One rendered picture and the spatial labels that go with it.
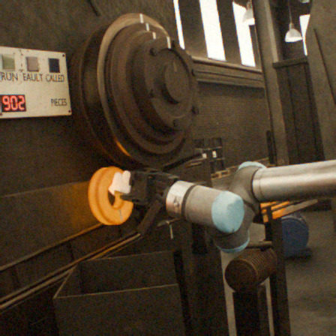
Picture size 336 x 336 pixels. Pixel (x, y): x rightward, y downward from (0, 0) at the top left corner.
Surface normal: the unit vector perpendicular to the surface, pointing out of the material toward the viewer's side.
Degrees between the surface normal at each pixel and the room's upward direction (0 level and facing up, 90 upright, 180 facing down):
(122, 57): 66
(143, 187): 90
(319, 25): 90
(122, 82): 89
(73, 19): 90
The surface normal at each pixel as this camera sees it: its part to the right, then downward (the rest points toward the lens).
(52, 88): 0.83, -0.08
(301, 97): -0.54, 0.11
